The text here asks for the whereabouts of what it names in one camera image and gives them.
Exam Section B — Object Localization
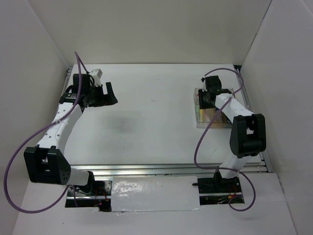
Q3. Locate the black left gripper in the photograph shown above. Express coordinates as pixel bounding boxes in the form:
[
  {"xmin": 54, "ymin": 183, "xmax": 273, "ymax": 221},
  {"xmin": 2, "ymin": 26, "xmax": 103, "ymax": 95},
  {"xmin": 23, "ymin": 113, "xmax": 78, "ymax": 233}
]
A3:
[{"xmin": 85, "ymin": 82, "xmax": 117, "ymax": 108}]

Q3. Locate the yellow translucent highlighter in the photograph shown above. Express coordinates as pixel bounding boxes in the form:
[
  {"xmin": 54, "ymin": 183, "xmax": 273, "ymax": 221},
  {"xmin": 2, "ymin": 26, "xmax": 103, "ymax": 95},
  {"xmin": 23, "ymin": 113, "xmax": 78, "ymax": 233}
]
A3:
[{"xmin": 199, "ymin": 109, "xmax": 206, "ymax": 122}]

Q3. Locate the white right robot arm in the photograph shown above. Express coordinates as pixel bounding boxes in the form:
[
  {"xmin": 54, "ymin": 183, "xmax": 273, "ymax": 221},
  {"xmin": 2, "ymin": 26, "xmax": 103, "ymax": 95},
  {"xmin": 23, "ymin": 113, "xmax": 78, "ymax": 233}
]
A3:
[{"xmin": 198, "ymin": 75, "xmax": 266, "ymax": 192}]

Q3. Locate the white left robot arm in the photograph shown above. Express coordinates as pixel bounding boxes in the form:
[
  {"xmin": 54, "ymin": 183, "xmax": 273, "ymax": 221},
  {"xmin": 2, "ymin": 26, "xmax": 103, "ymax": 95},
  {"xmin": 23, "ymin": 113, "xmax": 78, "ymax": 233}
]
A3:
[{"xmin": 23, "ymin": 69, "xmax": 118, "ymax": 195}]

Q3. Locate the clear compartment organizer box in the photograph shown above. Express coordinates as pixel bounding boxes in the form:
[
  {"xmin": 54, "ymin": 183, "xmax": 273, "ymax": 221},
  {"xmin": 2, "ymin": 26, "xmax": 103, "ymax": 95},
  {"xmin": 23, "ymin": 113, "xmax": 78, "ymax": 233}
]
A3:
[{"xmin": 194, "ymin": 88, "xmax": 232, "ymax": 129}]

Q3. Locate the white taped front panel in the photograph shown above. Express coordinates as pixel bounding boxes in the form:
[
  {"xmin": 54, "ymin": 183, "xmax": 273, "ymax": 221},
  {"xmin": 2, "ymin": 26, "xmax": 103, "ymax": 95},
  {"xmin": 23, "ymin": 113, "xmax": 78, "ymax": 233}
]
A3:
[{"xmin": 111, "ymin": 176, "xmax": 201, "ymax": 212}]

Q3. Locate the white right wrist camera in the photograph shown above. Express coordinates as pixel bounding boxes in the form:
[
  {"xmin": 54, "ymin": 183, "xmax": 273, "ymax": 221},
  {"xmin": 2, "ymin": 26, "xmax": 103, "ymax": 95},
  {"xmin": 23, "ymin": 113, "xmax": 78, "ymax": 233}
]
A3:
[{"xmin": 201, "ymin": 77, "xmax": 207, "ymax": 91}]

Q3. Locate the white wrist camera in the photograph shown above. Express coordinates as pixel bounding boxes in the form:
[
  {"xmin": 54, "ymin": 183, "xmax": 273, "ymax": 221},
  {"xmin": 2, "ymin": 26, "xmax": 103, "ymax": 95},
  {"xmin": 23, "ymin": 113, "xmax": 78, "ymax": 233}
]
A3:
[
  {"xmin": 89, "ymin": 69, "xmax": 103, "ymax": 87},
  {"xmin": 201, "ymin": 77, "xmax": 207, "ymax": 91}
]

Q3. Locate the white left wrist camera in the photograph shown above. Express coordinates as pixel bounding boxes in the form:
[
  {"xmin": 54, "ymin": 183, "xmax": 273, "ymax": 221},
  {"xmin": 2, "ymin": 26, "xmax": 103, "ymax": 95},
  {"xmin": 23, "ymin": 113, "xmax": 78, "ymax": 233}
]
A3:
[{"xmin": 89, "ymin": 69, "xmax": 103, "ymax": 87}]

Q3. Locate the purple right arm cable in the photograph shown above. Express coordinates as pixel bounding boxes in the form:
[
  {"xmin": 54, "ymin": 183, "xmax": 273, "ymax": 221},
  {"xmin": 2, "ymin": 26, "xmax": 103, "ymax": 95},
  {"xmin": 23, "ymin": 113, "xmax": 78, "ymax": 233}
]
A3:
[{"xmin": 194, "ymin": 68, "xmax": 256, "ymax": 212}]

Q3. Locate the left side aluminium rail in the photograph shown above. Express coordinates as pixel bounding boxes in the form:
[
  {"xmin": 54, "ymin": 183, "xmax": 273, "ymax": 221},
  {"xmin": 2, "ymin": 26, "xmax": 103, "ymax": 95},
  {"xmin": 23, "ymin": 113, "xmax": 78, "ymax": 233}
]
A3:
[{"xmin": 61, "ymin": 68, "xmax": 72, "ymax": 94}]

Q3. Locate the aluminium table edge rail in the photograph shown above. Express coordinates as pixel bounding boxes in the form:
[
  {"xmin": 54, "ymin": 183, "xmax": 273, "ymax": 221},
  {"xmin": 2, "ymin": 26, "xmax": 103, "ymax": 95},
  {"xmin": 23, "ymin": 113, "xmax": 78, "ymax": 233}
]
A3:
[{"xmin": 69, "ymin": 163, "xmax": 266, "ymax": 178}]

